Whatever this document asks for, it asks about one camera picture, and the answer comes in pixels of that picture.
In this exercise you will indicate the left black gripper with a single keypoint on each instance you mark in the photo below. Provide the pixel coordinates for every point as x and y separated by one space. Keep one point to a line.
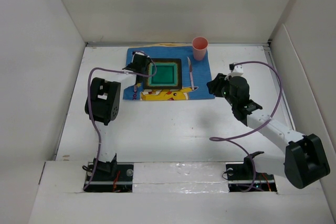
128 65

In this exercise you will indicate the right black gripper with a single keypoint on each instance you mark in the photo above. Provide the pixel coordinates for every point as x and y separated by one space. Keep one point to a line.
214 85

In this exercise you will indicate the blue Pikachu placemat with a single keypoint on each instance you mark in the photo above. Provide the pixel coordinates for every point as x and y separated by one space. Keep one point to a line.
201 76

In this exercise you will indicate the square green ceramic plate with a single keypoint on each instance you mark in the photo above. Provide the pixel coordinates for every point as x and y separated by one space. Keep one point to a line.
166 73

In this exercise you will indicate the knife with pink handle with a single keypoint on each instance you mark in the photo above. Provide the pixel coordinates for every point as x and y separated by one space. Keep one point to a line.
191 73

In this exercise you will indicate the pink plastic cup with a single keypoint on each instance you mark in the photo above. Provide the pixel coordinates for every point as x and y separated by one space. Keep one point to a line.
199 45

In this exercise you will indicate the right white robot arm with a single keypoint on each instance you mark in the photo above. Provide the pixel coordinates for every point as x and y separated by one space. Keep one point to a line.
304 160

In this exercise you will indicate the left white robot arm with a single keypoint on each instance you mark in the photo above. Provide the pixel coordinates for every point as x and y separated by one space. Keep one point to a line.
104 88

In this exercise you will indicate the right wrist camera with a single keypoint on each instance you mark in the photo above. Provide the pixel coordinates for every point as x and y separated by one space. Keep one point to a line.
236 69

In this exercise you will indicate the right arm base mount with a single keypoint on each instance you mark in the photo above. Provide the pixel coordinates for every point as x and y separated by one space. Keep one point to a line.
239 179

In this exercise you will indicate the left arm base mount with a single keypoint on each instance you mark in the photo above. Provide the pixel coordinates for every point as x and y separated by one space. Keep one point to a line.
120 182

